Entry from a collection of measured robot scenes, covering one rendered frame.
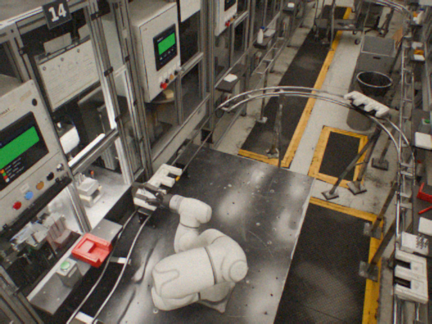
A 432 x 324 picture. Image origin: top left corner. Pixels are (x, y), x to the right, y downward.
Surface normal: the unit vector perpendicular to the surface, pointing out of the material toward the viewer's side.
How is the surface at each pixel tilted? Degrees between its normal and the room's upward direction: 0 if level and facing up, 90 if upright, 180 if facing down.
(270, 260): 0
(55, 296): 0
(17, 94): 90
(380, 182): 0
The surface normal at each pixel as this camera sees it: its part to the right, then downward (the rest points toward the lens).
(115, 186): 0.01, -0.75
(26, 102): 0.92, 0.26
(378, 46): -0.37, 0.60
